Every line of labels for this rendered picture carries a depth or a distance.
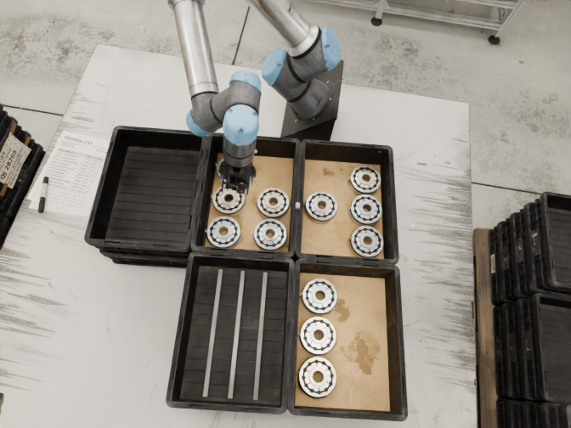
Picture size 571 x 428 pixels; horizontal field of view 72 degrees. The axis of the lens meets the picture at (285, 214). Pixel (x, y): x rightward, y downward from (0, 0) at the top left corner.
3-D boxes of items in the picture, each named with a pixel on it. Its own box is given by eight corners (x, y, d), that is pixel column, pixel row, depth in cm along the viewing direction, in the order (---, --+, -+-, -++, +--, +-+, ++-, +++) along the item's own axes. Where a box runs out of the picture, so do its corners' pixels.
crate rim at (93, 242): (116, 129, 129) (114, 124, 126) (208, 136, 129) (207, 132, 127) (85, 245, 113) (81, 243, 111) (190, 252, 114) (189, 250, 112)
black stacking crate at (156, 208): (127, 145, 137) (115, 126, 127) (212, 151, 138) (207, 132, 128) (99, 255, 122) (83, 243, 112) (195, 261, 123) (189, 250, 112)
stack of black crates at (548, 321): (490, 306, 189) (535, 291, 158) (553, 317, 188) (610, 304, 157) (494, 397, 173) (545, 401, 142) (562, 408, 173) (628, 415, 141)
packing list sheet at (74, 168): (59, 130, 151) (58, 129, 151) (117, 139, 151) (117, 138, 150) (23, 206, 139) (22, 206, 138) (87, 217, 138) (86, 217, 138)
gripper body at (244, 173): (220, 193, 106) (220, 171, 95) (224, 165, 109) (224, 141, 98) (248, 196, 107) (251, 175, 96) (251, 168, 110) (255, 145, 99)
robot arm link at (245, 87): (213, 81, 96) (208, 119, 92) (245, 61, 89) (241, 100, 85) (237, 98, 102) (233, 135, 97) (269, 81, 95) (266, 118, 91)
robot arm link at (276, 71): (284, 80, 143) (257, 55, 134) (313, 63, 135) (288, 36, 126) (280, 105, 138) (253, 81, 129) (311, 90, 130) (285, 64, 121)
